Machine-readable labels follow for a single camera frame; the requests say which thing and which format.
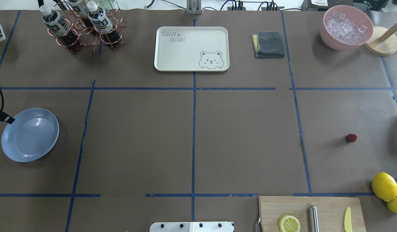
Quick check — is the cream bear tray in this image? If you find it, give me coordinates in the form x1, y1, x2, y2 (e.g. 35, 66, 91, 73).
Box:
154, 26, 230, 72

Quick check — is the copper wire bottle rack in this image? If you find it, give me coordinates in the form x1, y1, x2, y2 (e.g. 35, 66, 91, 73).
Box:
38, 0, 127, 53

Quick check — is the pink bowl with ice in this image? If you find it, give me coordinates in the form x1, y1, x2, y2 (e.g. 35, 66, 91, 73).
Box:
320, 5, 373, 51

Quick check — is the wooden cutting board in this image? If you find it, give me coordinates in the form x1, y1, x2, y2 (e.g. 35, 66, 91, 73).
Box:
258, 196, 366, 232

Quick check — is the yellow plastic knife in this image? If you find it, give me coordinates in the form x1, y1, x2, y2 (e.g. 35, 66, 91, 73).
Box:
344, 207, 352, 232

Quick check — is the steel cylinder tool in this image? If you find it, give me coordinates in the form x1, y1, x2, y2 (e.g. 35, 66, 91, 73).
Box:
308, 205, 320, 232

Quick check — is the whole yellow lemon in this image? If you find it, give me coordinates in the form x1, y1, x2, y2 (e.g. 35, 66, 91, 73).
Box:
371, 172, 397, 202

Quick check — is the red strawberry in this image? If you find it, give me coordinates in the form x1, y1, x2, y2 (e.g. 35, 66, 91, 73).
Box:
345, 133, 358, 143

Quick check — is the wooden round stand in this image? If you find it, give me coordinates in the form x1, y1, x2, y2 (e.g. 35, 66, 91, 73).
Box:
364, 22, 397, 56

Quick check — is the blue round plate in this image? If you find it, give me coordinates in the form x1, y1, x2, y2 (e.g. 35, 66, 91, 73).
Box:
1, 108, 60, 162

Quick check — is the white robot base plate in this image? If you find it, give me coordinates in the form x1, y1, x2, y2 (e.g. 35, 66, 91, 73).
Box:
150, 221, 235, 232

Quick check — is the tea bottle white cap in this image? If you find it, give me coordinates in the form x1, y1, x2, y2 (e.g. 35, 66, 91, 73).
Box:
39, 5, 81, 52

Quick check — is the grey folded cloth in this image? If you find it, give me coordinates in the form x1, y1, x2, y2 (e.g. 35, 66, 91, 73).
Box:
251, 31, 285, 58

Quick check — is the lemon half slice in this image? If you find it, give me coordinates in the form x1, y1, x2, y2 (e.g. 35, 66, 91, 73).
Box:
278, 215, 301, 232

